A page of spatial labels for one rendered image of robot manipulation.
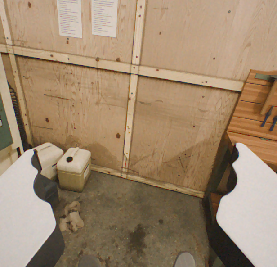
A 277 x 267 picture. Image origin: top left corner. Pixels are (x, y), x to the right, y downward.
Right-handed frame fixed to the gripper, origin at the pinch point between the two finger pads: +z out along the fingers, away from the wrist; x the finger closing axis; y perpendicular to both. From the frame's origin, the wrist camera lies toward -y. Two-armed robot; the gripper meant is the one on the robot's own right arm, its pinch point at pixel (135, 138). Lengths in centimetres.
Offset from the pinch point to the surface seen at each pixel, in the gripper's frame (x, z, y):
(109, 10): -18, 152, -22
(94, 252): -35, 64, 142
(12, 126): -56, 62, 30
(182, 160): 46, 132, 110
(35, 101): -108, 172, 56
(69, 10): -51, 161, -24
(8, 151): -59, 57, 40
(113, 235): -22, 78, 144
